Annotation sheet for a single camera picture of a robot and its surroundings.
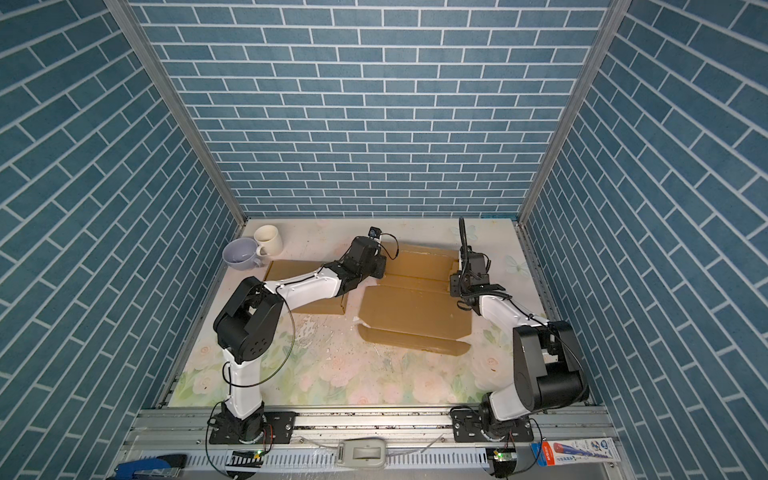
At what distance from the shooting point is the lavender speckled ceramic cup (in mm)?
1013

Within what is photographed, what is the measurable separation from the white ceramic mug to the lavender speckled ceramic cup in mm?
20

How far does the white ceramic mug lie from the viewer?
3.41 ft
